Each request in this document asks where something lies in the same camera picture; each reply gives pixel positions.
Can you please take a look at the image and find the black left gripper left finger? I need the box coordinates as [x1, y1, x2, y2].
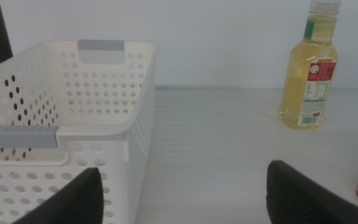
[11, 167, 104, 224]

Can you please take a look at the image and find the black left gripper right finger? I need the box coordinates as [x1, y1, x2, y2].
[265, 160, 358, 224]

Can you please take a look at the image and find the yellow liquid plastic bottle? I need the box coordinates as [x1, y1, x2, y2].
[278, 0, 342, 130]

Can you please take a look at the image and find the white perforated plastic basket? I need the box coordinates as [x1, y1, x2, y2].
[0, 39, 158, 224]

